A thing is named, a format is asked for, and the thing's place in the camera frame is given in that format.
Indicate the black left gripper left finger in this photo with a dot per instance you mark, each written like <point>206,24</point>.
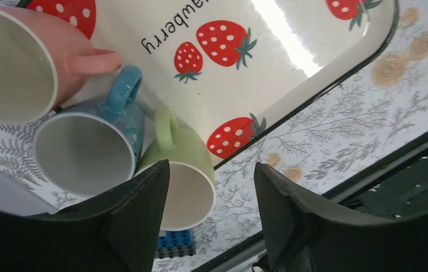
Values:
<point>114,231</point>

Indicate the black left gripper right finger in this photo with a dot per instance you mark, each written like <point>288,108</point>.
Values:
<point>304,231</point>

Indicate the white cup green body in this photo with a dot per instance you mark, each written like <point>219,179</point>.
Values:
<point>191,193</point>

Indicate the cream tray with black rim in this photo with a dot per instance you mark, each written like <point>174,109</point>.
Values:
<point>232,69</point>

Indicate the blue block puzzle box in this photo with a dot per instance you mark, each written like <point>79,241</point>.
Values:
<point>172,244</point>

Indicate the white cup blue handle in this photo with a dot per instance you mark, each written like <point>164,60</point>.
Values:
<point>93,146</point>

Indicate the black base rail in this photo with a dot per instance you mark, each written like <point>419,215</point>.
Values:
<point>394,188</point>

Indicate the white cup pink handle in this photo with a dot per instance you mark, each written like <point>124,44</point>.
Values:
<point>44,62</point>

